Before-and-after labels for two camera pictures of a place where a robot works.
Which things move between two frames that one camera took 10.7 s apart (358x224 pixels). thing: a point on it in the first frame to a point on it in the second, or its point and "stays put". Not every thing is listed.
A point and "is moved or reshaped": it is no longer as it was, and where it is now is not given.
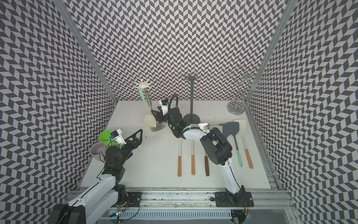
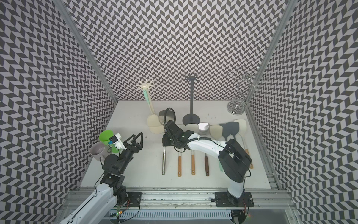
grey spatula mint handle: x=234 y=128 stays put
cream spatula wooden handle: x=242 y=129 stays put
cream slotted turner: x=149 y=120 is moved or reshaped
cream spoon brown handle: x=192 y=157 stays put
